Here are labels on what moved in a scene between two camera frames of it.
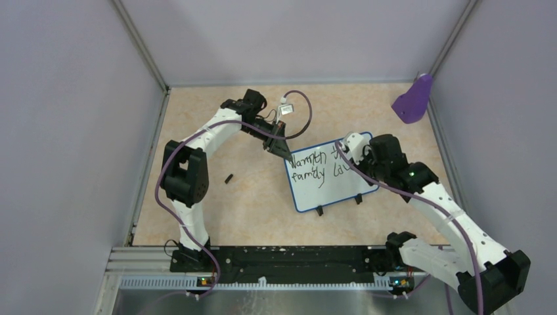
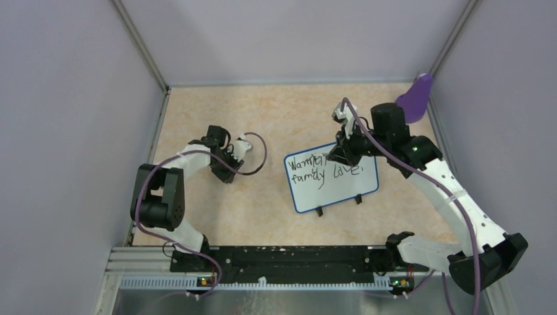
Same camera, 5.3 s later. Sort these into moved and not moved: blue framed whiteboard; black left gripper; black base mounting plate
Moved: black left gripper
Not moved: black base mounting plate; blue framed whiteboard
